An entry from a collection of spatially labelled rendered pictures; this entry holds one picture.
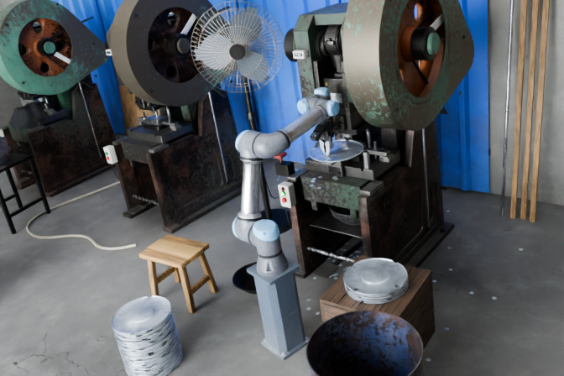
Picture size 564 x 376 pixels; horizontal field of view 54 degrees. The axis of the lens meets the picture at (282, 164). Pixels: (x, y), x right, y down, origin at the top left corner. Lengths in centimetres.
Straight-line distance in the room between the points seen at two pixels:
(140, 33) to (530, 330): 277
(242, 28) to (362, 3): 114
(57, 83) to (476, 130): 355
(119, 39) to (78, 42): 181
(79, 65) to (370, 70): 356
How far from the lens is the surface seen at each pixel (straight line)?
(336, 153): 295
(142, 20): 370
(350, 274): 264
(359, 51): 242
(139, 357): 285
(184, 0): 391
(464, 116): 399
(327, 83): 296
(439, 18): 293
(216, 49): 353
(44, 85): 528
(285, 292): 266
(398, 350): 233
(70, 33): 544
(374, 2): 243
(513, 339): 291
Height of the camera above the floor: 186
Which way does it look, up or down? 22 degrees down
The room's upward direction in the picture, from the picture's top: 9 degrees counter-clockwise
